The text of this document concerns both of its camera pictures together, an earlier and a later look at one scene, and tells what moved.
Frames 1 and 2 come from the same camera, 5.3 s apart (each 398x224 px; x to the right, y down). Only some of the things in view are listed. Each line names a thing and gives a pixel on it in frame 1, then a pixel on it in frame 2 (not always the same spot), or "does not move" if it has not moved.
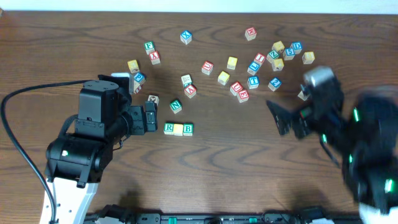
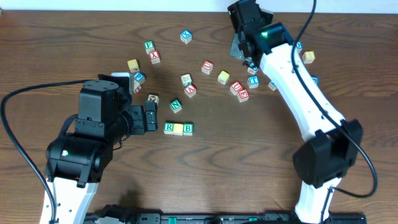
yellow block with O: x=178 y=129 does not move
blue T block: x=253 y=82 does not move
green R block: x=168 y=128 does not move
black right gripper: x=300 y=123 -> x=237 y=48
